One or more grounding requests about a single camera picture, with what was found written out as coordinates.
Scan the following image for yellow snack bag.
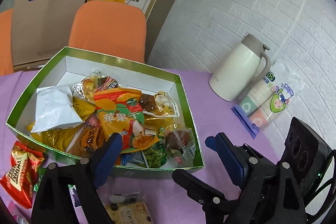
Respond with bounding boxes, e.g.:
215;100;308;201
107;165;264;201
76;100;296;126
30;97;96;152

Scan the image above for brown date clear pack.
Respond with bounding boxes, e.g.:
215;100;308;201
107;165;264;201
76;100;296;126
164;124;196;167

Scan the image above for green peas pack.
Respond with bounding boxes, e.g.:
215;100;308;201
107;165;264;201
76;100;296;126
143;127;167;168

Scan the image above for orange snack pack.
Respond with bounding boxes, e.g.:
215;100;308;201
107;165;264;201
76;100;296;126
66;114;105;157

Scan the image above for green blue snack pack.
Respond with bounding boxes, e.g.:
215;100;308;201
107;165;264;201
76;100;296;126
120;151;148;168

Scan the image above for white foil snack bag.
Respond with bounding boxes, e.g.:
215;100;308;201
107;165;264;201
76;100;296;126
31;85;84;133

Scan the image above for brown meat clear pack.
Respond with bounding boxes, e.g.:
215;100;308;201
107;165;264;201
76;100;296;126
139;91;180;118

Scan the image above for orange dried apple bag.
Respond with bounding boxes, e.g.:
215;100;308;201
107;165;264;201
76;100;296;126
94;88;159;153

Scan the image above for yellow waffle snack pack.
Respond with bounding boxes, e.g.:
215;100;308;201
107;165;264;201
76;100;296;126
70;69;119;103

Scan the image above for red white blue pack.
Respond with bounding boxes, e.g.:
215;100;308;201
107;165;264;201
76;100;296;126
68;185;81;207

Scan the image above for dark green snack pack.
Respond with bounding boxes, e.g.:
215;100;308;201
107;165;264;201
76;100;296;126
33;168;46;192

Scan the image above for red snack bag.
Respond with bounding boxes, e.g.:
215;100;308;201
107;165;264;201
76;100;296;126
1;141;45;209

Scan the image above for paper cups pack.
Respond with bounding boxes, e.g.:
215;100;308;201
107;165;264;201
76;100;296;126
232;58;305;139

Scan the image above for cracker clear pack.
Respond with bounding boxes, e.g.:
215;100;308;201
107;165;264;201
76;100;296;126
105;192;153;224

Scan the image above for green cardboard box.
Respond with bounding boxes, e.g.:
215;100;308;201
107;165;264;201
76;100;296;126
6;47;205;178

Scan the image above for white thermos jug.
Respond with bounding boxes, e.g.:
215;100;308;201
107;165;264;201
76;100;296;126
209;34;271;102

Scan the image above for left orange chair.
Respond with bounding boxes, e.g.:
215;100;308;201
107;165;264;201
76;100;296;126
0;9;14;76

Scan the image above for orange chair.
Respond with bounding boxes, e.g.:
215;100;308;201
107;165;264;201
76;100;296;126
68;1;146;63
0;9;14;76

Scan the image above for right orange chair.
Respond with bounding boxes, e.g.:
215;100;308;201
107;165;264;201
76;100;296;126
68;1;146;63

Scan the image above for brown paper bag blue handles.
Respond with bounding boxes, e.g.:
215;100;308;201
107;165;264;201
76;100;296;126
11;0;85;66

